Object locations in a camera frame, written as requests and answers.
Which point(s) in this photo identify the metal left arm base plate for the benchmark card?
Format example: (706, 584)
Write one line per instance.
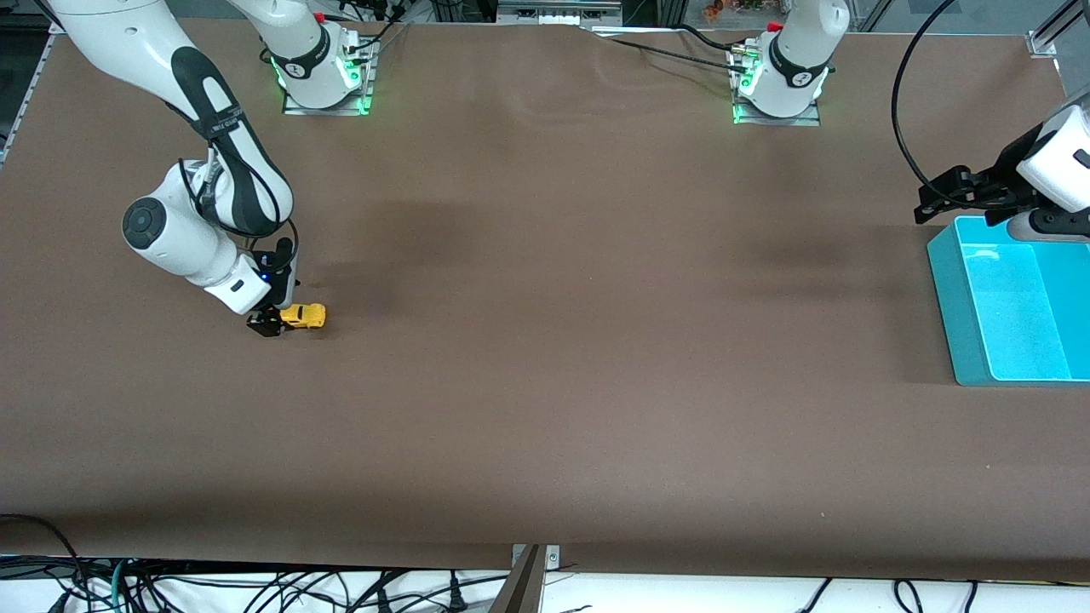
(775, 122)

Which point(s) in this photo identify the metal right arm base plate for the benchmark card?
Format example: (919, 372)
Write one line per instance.
(328, 111)

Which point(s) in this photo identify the teal plastic bin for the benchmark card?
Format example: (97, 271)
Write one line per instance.
(962, 315)

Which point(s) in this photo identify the yellow toy beetle car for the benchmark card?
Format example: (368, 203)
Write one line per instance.
(305, 316)

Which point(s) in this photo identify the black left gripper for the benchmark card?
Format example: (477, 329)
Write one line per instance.
(1002, 181)

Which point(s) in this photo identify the black power plug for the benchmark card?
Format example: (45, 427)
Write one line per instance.
(456, 596)

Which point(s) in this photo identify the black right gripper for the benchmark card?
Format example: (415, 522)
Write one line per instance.
(266, 324)

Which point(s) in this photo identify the dark brown slanted post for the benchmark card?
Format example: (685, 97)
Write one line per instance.
(521, 587)

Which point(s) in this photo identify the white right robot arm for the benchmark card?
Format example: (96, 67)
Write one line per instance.
(136, 42)

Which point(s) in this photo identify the metal table corner bracket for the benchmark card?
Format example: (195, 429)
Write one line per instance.
(1043, 44)

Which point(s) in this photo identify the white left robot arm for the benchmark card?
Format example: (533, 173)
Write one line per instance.
(800, 51)

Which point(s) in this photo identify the small metal table bracket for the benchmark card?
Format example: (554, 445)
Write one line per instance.
(553, 558)

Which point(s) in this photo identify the aluminium frame with sockets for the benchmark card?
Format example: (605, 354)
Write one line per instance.
(558, 10)

